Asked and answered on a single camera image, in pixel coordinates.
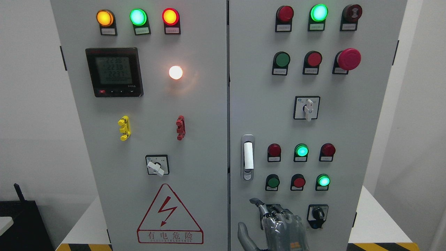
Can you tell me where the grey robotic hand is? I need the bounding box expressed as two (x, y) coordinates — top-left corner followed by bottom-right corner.
(250, 198), (309, 251)

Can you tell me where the silver door handle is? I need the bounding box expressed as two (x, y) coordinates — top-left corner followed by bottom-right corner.
(241, 135), (255, 181)

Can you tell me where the grey right cabinet door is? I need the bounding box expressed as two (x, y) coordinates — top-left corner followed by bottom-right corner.
(228, 0), (407, 251)

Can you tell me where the grey cabinet door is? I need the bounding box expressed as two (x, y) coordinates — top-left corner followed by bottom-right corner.
(228, 0), (407, 251)
(51, 0), (228, 251)

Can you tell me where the grey left cabinet door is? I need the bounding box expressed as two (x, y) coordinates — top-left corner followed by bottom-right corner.
(51, 0), (228, 251)

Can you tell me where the green indicator light left door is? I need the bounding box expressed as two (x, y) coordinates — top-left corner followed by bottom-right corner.
(129, 8), (151, 36)

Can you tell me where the green push button lower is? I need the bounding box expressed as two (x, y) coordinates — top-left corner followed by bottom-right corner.
(265, 174), (280, 191)

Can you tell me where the green push button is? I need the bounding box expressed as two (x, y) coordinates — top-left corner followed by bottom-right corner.
(272, 51), (291, 76)
(265, 174), (280, 191)

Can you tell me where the red push button lower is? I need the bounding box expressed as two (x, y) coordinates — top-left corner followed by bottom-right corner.
(290, 174), (306, 191)

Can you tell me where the red push button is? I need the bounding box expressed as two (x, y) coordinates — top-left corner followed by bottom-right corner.
(290, 174), (306, 191)
(302, 51), (322, 75)

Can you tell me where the green lit button lower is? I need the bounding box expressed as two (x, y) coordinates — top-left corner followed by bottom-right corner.
(315, 174), (330, 191)

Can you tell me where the dark red indicator middle left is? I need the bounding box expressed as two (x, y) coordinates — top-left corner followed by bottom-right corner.
(267, 143), (282, 162)

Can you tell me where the dark red indicator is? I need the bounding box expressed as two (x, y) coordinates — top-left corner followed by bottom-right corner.
(267, 143), (282, 162)
(275, 5), (294, 33)
(319, 143), (336, 162)

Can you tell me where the green lit indicator middle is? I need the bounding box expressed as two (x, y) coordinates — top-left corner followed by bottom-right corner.
(293, 143), (309, 162)

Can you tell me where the green lit indicator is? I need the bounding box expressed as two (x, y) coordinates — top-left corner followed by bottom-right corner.
(293, 143), (309, 162)
(308, 3), (328, 31)

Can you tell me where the dark red indicator middle right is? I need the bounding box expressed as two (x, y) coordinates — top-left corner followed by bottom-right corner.
(319, 143), (336, 162)

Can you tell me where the red electric warning sticker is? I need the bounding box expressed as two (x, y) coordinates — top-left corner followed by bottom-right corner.
(137, 184), (204, 244)

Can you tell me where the green push button upper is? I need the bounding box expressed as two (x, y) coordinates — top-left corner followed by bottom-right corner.
(272, 51), (291, 76)

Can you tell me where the red push button upper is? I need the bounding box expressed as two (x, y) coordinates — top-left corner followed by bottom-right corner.
(302, 51), (322, 75)

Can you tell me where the red emergency stop button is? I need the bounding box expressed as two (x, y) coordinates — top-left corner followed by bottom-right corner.
(332, 48), (362, 75)

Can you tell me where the white lit indicator light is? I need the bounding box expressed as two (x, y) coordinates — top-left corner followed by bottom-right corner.
(169, 65), (183, 80)

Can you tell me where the dark red indicator top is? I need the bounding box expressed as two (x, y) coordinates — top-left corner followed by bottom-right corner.
(275, 5), (294, 33)

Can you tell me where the green lit indicator top right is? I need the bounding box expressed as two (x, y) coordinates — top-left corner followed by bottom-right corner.
(308, 3), (328, 31)

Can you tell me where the dark red buzzer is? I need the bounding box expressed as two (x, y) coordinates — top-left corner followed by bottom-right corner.
(340, 4), (363, 31)

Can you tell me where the black digital power meter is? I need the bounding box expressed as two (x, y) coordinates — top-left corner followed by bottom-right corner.
(85, 47), (144, 98)

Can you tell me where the red lit indicator light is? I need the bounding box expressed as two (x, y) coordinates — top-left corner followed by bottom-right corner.
(162, 8), (181, 35)

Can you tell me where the black box with antenna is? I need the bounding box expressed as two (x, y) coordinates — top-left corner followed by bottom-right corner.
(0, 184), (54, 251)

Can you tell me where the yellow indicator light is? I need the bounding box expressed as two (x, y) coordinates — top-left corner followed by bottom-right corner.
(96, 9), (117, 36)

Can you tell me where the black key selector switch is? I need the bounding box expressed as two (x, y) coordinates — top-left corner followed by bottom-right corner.
(306, 204), (329, 229)

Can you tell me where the white selector switch upper right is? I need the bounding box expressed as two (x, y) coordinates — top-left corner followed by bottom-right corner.
(293, 96), (321, 121)

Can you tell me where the white selector switch left door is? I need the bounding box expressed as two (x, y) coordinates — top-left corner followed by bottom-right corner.
(145, 154), (169, 176)

